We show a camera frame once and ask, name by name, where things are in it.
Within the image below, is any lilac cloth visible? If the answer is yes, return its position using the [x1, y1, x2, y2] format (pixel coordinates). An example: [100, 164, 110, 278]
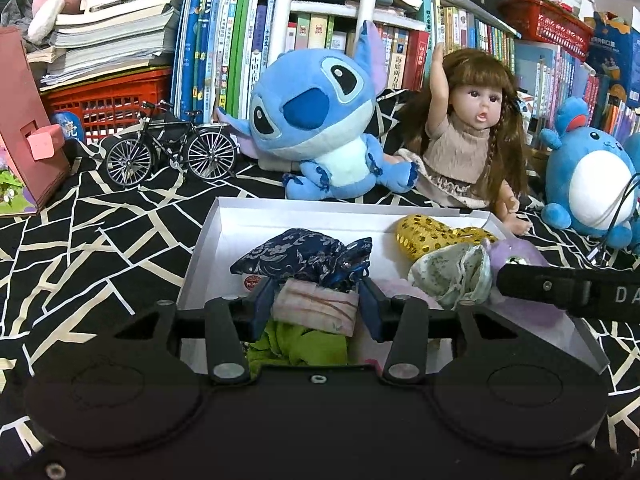
[481, 237, 567, 327]

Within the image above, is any round blue mouse plush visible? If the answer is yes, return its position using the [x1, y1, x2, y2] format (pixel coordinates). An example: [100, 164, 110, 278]
[538, 95, 640, 249]

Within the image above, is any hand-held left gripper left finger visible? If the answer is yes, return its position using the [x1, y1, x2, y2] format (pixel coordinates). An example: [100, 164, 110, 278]
[112, 276, 279, 386]

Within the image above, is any pale fabric pouch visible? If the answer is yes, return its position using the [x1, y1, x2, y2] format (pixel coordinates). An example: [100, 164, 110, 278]
[272, 280, 361, 336]

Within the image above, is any gold sequin pouch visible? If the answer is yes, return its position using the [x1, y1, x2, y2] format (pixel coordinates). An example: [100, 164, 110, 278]
[396, 213, 499, 261]

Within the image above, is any white cardboard box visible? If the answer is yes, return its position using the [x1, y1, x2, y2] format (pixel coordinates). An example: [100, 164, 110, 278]
[177, 196, 611, 377]

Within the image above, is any row of tall upright books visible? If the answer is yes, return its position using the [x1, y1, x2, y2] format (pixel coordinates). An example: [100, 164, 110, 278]
[170, 0, 282, 127]

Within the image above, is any brown-haired doll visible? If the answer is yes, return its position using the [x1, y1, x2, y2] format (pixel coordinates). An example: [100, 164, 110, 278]
[382, 42, 534, 236]

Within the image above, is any pink triangular dollhouse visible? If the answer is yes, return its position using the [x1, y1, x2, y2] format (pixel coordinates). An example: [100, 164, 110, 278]
[0, 27, 71, 217]

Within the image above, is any miniature metal bicycle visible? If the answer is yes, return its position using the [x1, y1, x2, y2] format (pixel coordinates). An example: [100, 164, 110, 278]
[104, 99, 237, 191]

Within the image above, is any white ladder frame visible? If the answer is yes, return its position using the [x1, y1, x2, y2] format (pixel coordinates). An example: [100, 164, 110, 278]
[267, 0, 384, 62]

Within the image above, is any blue cardboard carton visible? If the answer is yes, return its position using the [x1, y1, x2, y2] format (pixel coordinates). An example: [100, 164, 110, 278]
[584, 9, 640, 109]

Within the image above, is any long row of colourful books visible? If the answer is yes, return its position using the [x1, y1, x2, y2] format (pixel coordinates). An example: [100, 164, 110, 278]
[430, 0, 640, 152]

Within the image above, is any stack of paperback books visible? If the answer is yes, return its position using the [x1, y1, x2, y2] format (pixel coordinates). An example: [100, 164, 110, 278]
[39, 0, 181, 92]

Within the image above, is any blue alien plush toy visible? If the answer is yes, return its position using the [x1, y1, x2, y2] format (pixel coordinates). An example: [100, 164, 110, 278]
[214, 19, 421, 201]

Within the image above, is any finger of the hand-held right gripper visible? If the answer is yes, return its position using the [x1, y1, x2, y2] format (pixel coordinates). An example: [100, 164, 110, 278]
[494, 261, 594, 317]

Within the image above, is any red plastic basket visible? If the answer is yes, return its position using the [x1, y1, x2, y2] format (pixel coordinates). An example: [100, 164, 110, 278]
[39, 66, 174, 146]

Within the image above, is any row of small shelf books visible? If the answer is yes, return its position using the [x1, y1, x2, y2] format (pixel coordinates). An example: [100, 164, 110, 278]
[287, 10, 432, 94]

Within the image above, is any blue cat plush toy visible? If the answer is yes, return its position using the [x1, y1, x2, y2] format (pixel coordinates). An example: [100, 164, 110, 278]
[621, 133, 640, 182]

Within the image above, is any black white patterned cloth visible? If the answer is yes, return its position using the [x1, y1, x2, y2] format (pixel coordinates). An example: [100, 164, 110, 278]
[0, 87, 640, 461]

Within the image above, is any black cable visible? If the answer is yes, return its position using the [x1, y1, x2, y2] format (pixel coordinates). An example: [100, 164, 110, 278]
[587, 172, 640, 266]

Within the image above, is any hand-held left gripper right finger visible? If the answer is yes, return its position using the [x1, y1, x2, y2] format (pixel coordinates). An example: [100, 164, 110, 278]
[355, 278, 522, 385]

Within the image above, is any navy floral pouch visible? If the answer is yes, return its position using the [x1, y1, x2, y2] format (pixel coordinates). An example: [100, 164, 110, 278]
[229, 228, 374, 294]

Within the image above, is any green cloth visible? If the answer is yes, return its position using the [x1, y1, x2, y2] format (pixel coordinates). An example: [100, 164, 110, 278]
[244, 319, 349, 377]

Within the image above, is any green floral drawstring pouch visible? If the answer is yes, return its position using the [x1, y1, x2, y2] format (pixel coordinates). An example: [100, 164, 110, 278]
[407, 244, 494, 311]

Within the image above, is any red basket with booklets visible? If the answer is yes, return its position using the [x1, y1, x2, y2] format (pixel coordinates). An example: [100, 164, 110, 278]
[499, 0, 594, 61]

